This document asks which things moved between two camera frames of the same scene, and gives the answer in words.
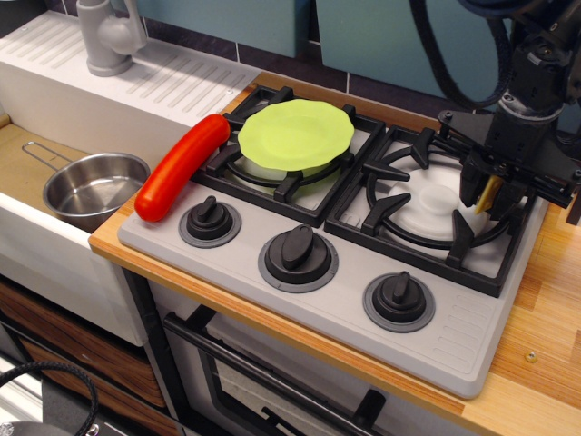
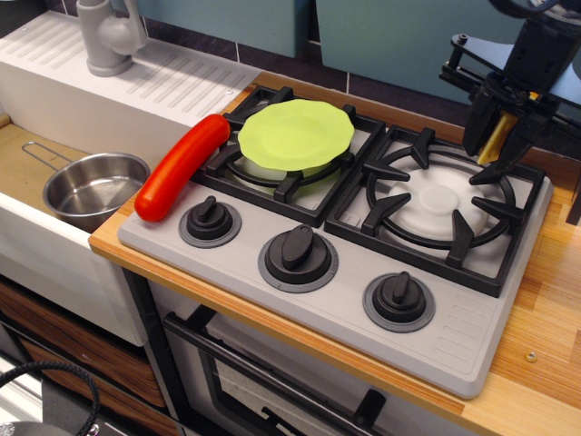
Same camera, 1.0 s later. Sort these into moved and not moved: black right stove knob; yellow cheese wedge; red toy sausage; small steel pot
Moved: yellow cheese wedge
Not moved: red toy sausage; small steel pot; black right stove knob
